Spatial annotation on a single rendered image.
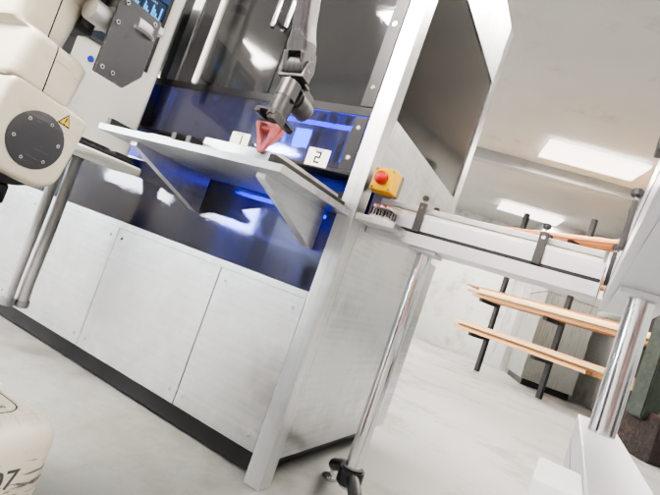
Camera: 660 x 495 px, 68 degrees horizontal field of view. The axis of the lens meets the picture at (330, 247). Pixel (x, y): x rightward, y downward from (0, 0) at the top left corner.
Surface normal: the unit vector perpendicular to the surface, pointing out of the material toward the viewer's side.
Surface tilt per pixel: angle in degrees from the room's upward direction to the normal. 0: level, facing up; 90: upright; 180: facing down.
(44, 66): 90
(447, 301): 90
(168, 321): 90
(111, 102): 90
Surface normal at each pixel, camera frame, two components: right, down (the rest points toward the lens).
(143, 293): -0.44, -0.20
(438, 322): -0.18, -0.12
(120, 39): 0.85, 0.27
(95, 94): 0.74, 0.22
